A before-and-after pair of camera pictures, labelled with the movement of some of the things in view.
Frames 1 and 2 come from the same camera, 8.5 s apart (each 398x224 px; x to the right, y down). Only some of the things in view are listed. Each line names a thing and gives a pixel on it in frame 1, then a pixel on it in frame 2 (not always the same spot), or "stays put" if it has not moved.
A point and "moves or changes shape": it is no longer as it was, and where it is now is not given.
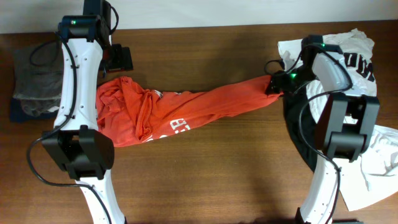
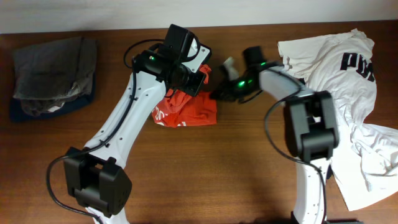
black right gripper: [278, 78] -> [229, 91]
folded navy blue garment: [17, 114] stays put
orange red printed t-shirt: [130, 113] moves or changes shape
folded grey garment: [38, 76] stays put
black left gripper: [123, 60] -> [193, 87]
